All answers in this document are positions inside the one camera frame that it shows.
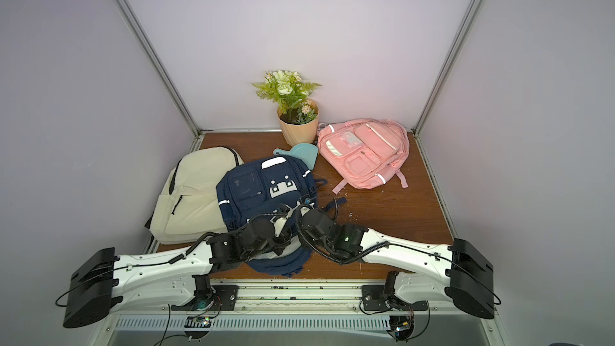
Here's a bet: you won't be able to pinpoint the pink backpack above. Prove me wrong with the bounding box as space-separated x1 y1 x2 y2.
317 119 410 194

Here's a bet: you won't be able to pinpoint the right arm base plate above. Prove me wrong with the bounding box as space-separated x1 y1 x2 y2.
360 284 428 313

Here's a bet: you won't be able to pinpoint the artificial green flowering plant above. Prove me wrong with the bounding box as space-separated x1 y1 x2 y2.
252 70 321 125

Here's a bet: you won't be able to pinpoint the teal plastic paddle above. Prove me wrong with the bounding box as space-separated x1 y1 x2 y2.
273 143 319 170

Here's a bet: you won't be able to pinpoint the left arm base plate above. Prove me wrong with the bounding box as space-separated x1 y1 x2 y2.
171 284 239 312

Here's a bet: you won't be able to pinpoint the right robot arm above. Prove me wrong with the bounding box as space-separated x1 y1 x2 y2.
296 205 501 320

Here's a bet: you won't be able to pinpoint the cream white backpack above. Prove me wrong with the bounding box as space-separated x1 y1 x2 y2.
149 147 243 245

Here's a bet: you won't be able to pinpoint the aluminium front rail frame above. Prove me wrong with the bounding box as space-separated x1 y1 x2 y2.
90 272 509 345

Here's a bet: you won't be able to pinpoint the beige plant pot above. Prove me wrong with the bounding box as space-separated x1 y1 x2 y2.
276 99 320 147

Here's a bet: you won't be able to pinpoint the navy blue backpack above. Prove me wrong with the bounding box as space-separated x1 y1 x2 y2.
216 155 328 277

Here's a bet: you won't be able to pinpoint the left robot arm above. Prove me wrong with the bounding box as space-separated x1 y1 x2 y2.
62 213 292 328

